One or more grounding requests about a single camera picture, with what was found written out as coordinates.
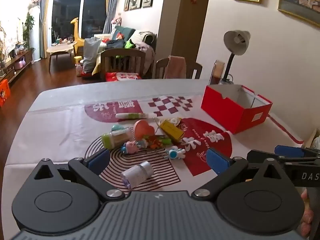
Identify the wooden coffee table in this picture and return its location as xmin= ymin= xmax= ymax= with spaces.
xmin=46 ymin=42 xmax=78 ymax=72

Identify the wooden dining chair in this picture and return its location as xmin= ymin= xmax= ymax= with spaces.
xmin=155 ymin=56 xmax=203 ymax=79
xmin=100 ymin=48 xmax=148 ymax=82

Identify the clear glitter bottle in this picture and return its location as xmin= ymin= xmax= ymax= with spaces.
xmin=121 ymin=161 xmax=155 ymax=190

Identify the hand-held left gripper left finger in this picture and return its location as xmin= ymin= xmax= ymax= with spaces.
xmin=30 ymin=149 xmax=125 ymax=202

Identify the white green glue pen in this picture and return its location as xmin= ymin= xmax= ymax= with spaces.
xmin=115 ymin=113 xmax=157 ymax=120

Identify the printed red white tablecloth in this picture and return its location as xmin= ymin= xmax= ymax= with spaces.
xmin=2 ymin=79 xmax=307 ymax=200

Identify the pink towel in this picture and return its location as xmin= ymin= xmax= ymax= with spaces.
xmin=164 ymin=55 xmax=187 ymax=79

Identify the yellow giraffe toy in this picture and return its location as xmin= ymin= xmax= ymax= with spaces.
xmin=70 ymin=17 xmax=86 ymax=56

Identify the pink pig figurine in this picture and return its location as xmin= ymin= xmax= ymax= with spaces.
xmin=121 ymin=141 xmax=141 ymax=155

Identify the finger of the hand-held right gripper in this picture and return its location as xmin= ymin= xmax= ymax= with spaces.
xmin=274 ymin=145 xmax=320 ymax=158
xmin=247 ymin=149 xmax=320 ymax=166

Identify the clear jar with dark liquid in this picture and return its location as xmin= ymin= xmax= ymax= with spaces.
xmin=208 ymin=60 xmax=226 ymax=85

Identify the pink toy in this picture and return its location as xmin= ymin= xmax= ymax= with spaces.
xmin=14 ymin=57 xmax=27 ymax=70

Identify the small yellow box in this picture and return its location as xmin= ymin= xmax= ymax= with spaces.
xmin=159 ymin=121 xmax=185 ymax=141

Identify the wooden tv cabinet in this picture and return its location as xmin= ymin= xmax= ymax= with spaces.
xmin=0 ymin=50 xmax=34 ymax=83

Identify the green potted plant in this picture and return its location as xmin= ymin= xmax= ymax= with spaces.
xmin=23 ymin=14 xmax=36 ymax=51

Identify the clear yellow correction tape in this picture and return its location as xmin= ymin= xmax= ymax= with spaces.
xmin=167 ymin=117 xmax=183 ymax=127

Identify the grey yellow curtain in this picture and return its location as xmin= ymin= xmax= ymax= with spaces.
xmin=104 ymin=0 xmax=121 ymax=34
xmin=39 ymin=0 xmax=51 ymax=58

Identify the white standing air conditioner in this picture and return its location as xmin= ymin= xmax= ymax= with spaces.
xmin=28 ymin=5 xmax=42 ymax=62

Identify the blue white keychain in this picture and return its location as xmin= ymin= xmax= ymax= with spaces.
xmin=164 ymin=148 xmax=186 ymax=160

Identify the orange toy keychain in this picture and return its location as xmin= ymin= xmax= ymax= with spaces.
xmin=143 ymin=134 xmax=162 ymax=149

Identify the red cardboard box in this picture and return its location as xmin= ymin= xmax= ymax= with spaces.
xmin=201 ymin=84 xmax=273 ymax=135

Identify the glass sliding door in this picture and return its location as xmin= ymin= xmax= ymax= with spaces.
xmin=49 ymin=0 xmax=108 ymax=46

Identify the standing fan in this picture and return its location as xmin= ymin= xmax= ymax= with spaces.
xmin=221 ymin=30 xmax=251 ymax=84

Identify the person's right hand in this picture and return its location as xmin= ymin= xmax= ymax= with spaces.
xmin=299 ymin=189 xmax=313 ymax=238

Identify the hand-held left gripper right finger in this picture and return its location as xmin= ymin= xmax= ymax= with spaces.
xmin=192 ymin=148 xmax=290 ymax=198

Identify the green-capped toothpick jar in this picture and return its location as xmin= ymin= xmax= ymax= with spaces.
xmin=101 ymin=127 xmax=133 ymax=150

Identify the teal sofa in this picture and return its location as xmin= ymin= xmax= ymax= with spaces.
xmin=109 ymin=25 xmax=157 ymax=55

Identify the gold framed figure picture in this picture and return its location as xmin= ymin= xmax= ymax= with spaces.
xmin=278 ymin=0 xmax=320 ymax=28

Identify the grey plastic bag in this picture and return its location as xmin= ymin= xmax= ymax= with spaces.
xmin=82 ymin=37 xmax=102 ymax=74

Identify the pink heart-shaped box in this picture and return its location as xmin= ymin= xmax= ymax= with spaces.
xmin=133 ymin=119 xmax=156 ymax=140

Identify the red white seat cushion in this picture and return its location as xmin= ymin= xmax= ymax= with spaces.
xmin=105 ymin=71 xmax=142 ymax=82

